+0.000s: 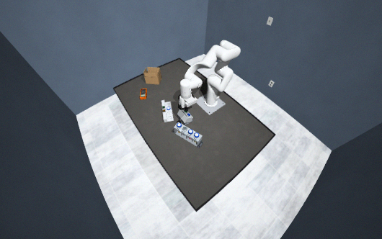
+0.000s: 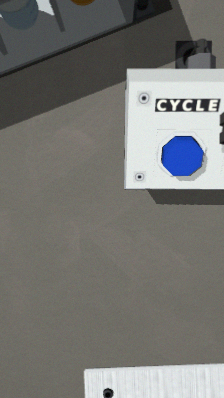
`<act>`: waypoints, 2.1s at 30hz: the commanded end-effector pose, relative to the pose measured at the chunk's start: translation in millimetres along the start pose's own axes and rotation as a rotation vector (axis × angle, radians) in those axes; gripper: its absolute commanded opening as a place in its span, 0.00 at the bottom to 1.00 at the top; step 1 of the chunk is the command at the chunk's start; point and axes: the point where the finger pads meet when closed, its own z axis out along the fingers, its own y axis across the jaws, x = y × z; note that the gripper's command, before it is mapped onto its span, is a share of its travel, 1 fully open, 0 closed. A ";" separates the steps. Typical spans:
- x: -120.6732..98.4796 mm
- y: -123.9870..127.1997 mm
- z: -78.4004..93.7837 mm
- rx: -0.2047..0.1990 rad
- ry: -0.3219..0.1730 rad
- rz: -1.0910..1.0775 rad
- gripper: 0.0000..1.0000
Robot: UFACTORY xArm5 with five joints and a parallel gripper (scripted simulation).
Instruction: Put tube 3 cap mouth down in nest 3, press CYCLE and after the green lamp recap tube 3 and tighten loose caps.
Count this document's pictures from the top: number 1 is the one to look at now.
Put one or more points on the white control panel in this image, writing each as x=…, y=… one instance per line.
x=184, y=116

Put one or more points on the small brown cardboard box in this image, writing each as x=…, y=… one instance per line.
x=152, y=75

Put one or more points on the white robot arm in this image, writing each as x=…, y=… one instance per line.
x=224, y=52

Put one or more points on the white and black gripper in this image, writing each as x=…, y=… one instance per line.
x=182, y=103

